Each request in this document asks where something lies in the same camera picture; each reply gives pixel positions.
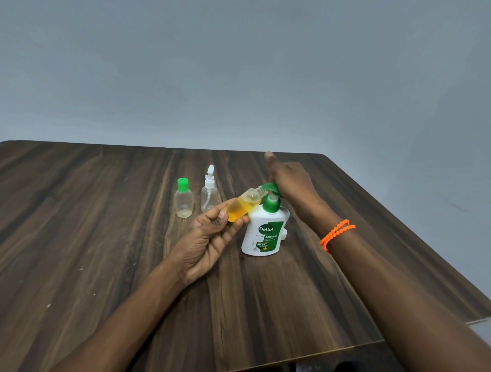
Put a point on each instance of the person's left hand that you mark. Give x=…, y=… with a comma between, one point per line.
x=199, y=249

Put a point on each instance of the person's right hand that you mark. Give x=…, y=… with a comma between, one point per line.
x=293, y=184

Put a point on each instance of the person's left thumb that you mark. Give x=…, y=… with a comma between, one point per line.
x=214, y=223

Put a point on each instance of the person's right thumb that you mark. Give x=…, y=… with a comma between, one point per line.
x=271, y=164

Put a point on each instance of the small bottle with yellow liquid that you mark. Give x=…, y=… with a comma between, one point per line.
x=245, y=202

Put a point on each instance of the white green pump soap bottle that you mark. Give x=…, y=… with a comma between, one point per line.
x=266, y=230

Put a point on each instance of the person's right forearm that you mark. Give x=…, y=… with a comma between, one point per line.
x=387, y=291

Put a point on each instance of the person's left forearm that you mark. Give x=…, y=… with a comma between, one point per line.
x=126, y=322

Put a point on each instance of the clear spray bottle white nozzle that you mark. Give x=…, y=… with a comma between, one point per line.
x=209, y=191

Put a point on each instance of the clear bottle with green cap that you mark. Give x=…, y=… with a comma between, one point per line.
x=183, y=199

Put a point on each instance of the small white bottle cap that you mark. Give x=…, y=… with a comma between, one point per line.
x=284, y=234

